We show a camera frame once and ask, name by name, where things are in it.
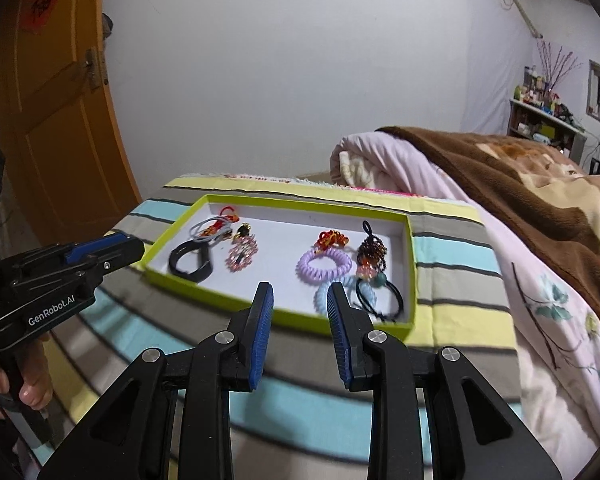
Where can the gold hair clip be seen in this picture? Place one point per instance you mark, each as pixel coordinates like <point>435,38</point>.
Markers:
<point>243,231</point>

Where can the metal door latch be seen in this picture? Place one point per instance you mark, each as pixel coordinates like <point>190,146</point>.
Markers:
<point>95,70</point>

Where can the brown plush blanket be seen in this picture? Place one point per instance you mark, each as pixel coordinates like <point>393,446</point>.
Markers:
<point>480,170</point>

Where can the pink floral quilt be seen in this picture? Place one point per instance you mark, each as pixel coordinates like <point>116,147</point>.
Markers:
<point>480,270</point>

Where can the red and gold knot charm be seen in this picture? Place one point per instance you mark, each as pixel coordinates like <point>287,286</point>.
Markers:
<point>330,240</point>

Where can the person's left hand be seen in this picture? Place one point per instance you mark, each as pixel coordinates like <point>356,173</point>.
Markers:
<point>35,375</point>

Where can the red door sign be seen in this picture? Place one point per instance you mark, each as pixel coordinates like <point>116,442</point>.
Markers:
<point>45,2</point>

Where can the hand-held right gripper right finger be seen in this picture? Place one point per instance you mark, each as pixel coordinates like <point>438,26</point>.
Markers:
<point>337,340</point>

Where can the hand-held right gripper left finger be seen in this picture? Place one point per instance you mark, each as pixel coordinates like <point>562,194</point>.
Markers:
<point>262,330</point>

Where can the cluttered wall shelf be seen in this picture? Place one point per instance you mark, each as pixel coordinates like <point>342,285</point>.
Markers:
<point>540,120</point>

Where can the purple blossom branches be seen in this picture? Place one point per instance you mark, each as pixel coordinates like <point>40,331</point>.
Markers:
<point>557,67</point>

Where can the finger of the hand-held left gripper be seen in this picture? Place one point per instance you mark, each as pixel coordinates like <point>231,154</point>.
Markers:
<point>125,255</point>
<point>97,247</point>

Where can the black wristband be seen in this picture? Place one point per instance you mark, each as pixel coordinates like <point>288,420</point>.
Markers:
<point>177,265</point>

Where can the green-edged white box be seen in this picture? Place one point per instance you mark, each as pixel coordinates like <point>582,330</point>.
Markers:
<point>285,230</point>

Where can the striped bed sheet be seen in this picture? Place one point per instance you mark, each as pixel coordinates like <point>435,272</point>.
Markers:
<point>455,320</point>

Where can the orange wooden door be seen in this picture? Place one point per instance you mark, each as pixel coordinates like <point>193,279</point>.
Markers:
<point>55,125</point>

